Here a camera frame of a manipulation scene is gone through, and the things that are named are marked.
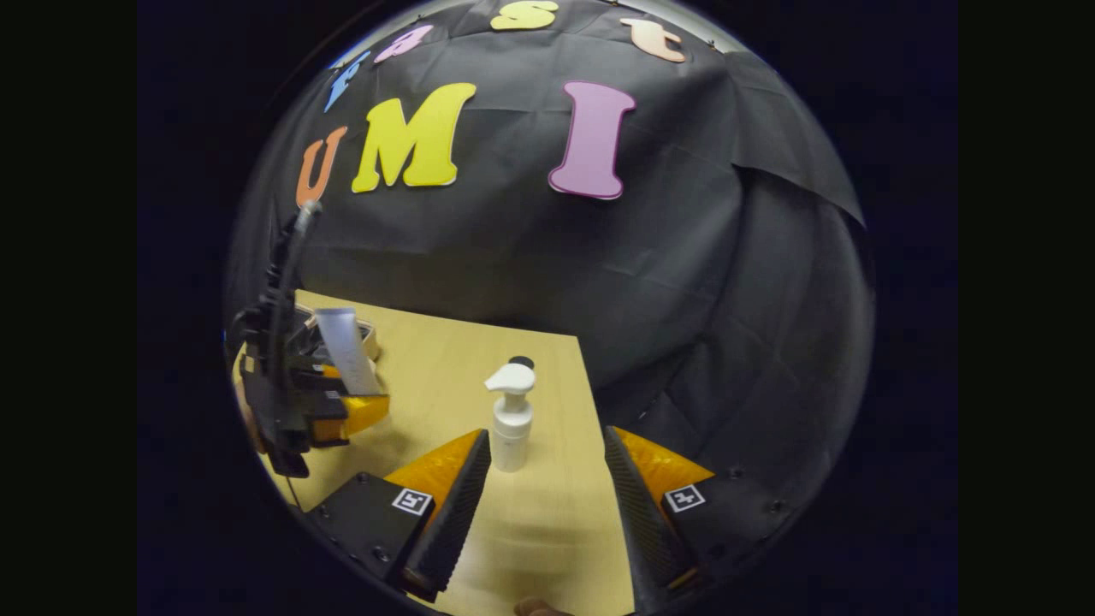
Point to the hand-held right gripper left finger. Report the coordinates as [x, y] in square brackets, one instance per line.
[453, 522]

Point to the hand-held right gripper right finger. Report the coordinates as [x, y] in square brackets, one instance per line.
[642, 513]

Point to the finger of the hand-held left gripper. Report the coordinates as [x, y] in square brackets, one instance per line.
[329, 419]
[312, 379]

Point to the white skin care tube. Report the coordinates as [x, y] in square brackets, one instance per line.
[349, 351]

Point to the pink suitcase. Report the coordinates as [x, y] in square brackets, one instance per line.
[369, 335]

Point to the white pump bottle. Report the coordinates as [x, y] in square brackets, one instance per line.
[511, 428]

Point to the black round table grommet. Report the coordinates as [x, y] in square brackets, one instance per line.
[523, 362]

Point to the black backdrop cloth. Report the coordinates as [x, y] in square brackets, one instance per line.
[513, 239]

